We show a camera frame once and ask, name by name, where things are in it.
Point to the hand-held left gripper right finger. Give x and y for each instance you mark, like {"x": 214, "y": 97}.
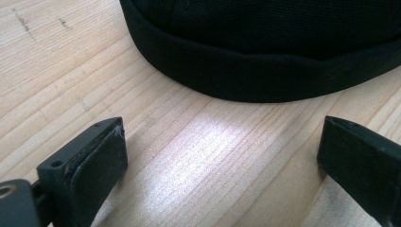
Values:
{"x": 362, "y": 160}

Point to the black fabric hat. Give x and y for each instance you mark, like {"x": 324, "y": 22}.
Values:
{"x": 252, "y": 47}

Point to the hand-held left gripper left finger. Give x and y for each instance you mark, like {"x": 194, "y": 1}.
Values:
{"x": 94, "y": 170}

